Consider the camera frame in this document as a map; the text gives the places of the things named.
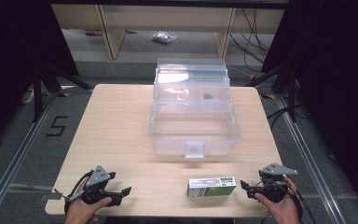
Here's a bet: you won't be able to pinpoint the white and green carton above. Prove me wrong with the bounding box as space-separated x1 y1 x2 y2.
186 176 238 199

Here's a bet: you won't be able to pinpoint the person's left hand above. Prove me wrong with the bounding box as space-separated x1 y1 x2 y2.
62 178 114 224

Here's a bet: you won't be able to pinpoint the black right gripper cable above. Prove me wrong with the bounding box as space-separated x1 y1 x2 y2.
290 185 319 224

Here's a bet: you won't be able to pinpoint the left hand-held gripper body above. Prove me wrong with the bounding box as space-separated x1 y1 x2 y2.
48 164 117 206

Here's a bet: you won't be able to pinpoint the light wooden shelf unit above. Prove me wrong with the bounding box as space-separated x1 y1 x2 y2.
50 3 285 61

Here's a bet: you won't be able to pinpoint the black tripod stand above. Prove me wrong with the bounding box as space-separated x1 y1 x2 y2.
32 63 95 123
244 59 298 123

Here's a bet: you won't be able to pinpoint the clear plastic bag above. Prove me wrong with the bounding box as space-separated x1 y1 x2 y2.
151 31 179 45

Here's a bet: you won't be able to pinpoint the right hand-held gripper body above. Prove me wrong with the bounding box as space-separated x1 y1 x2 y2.
258 162 299 203

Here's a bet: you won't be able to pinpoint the black floor cable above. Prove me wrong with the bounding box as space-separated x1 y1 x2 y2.
266 105 295 130

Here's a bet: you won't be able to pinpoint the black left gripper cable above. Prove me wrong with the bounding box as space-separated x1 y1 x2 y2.
63 169 95 217

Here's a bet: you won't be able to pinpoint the black hanging cables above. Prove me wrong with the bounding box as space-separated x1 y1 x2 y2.
228 8 272 65

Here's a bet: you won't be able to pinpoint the clear plastic storage box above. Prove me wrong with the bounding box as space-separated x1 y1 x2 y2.
148 57 242 160

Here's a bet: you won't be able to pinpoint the aluminium floor rail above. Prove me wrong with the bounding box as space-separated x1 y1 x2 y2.
0 92 61 224
274 94 350 224

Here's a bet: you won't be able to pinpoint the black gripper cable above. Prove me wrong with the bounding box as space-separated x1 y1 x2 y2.
290 185 319 224
63 169 95 217

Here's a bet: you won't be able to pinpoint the person's right hand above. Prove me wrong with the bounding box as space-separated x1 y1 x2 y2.
254 175 303 224

